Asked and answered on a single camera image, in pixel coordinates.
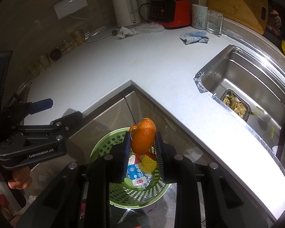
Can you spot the yellow sponge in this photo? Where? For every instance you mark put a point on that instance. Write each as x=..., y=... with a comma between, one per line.
x=147, y=164

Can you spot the white paper towel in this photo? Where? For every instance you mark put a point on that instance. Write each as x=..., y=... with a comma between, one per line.
x=126, y=32

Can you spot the orange tangerine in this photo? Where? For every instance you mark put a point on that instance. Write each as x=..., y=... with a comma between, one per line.
x=142, y=136

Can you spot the red black blender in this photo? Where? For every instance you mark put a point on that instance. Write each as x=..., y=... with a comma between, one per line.
x=171, y=14

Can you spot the blue white milk carton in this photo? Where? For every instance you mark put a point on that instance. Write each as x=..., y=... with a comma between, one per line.
x=136, y=176

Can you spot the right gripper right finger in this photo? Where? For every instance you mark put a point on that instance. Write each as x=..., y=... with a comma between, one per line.
x=160, y=154

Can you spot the amber glass at edge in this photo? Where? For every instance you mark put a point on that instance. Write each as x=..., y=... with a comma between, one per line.
x=44, y=60

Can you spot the left hand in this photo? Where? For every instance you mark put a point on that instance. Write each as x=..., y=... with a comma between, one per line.
x=21, y=179

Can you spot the white electric kettle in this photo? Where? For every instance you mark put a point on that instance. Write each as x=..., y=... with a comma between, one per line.
x=126, y=12

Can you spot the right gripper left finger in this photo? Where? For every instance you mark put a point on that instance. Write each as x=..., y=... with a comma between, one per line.
x=126, y=154

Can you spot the bamboo cutting board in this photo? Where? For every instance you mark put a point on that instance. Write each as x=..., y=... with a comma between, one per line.
x=250, y=13

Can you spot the small dark round cup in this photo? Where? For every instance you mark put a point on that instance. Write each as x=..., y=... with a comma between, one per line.
x=56, y=54

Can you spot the white floral ceramic cup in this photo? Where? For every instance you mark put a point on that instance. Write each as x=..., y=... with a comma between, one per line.
x=199, y=16

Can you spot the stainless steel sink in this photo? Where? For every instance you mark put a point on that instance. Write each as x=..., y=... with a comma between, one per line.
x=235, y=71

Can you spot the metal food scrap container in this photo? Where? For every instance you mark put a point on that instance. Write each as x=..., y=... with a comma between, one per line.
x=237, y=104

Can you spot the clear amber glass jar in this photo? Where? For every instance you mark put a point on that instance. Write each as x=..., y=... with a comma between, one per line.
x=68, y=46

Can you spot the amber ribbed glass cup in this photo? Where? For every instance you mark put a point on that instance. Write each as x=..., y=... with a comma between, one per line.
x=79, y=36

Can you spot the clear glass mug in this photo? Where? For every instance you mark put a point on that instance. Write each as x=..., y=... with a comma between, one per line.
x=215, y=22

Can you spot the clear plastic bag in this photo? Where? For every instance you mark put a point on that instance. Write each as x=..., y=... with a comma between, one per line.
x=149, y=28

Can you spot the green plastic trash basket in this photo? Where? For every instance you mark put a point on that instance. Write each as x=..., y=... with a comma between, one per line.
x=125, y=195

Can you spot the blue white dish cloth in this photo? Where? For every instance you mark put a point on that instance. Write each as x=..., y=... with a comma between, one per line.
x=194, y=37

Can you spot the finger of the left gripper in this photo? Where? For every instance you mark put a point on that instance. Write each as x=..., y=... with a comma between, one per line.
x=36, y=107
x=71, y=120

